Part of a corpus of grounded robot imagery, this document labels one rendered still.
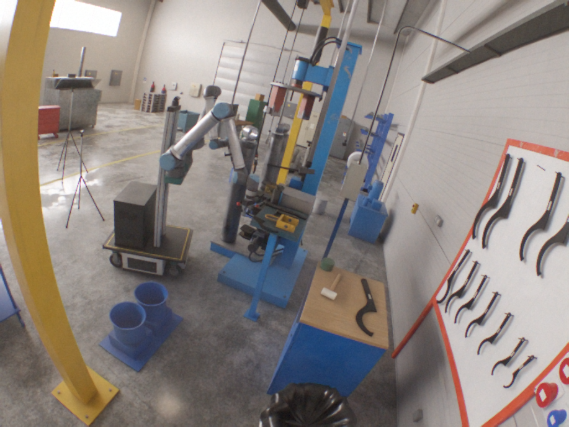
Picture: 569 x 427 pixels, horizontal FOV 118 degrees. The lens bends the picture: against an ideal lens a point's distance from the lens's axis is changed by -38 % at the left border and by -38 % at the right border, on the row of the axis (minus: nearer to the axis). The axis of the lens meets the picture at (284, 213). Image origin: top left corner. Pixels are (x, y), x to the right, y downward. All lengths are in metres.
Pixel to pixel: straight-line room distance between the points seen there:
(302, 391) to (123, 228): 2.24
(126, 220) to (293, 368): 2.05
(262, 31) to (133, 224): 13.29
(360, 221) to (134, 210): 3.81
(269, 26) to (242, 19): 1.64
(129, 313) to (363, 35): 13.81
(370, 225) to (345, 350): 3.65
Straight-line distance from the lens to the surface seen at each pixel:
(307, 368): 1.97
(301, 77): 3.02
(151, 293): 2.61
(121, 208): 2.86
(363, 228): 5.19
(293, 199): 2.65
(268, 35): 14.94
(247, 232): 3.18
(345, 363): 1.88
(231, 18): 16.11
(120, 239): 3.05
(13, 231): 1.24
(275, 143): 4.41
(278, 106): 2.95
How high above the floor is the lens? 2.06
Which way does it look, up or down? 23 degrees down
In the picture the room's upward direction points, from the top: 16 degrees clockwise
